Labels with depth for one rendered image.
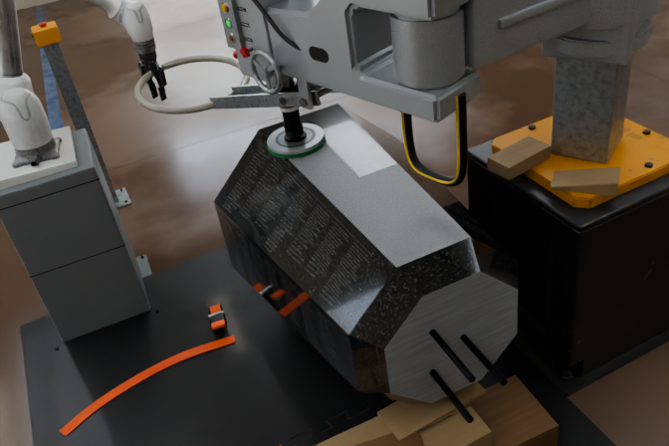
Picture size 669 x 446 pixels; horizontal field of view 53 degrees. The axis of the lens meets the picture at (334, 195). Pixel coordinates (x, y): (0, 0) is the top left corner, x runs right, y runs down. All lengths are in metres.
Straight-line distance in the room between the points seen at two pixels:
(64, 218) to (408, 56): 1.69
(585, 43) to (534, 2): 0.30
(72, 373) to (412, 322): 1.70
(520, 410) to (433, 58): 1.25
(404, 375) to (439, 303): 0.26
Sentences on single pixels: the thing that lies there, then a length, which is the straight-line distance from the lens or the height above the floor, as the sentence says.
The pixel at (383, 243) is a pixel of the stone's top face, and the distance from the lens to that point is 1.94.
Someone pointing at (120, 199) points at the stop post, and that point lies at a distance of 4.15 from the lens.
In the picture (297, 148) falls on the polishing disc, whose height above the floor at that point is 0.88.
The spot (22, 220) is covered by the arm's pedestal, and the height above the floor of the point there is 0.67.
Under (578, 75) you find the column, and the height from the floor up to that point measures 1.09.
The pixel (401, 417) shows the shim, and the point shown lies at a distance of 2.27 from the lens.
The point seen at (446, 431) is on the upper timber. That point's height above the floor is 0.24.
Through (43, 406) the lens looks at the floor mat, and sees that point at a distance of 3.06.
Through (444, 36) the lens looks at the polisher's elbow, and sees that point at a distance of 1.75.
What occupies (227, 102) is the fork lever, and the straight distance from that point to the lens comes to 2.65.
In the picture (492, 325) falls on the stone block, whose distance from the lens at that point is 2.09.
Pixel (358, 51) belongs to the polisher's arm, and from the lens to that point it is 1.93.
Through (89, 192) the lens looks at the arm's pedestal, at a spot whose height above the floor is 0.69.
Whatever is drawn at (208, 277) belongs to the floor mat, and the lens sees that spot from 3.32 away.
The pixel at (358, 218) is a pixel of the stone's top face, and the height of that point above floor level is 0.85.
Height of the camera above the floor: 2.05
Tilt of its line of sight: 34 degrees down
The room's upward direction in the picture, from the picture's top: 9 degrees counter-clockwise
